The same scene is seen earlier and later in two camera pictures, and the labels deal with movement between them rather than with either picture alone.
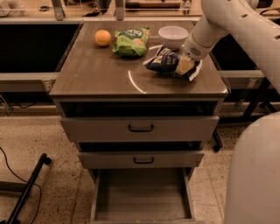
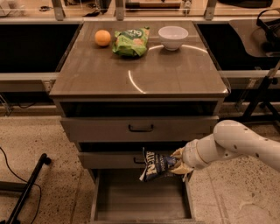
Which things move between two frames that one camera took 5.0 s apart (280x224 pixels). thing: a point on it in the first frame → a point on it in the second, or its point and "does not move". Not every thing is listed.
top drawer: (140, 129) does not move
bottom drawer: (143, 195) does not move
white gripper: (193, 50) → (190, 155)
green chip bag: (131, 42) does not move
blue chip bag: (167, 59) → (156, 164)
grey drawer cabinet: (136, 107) does not move
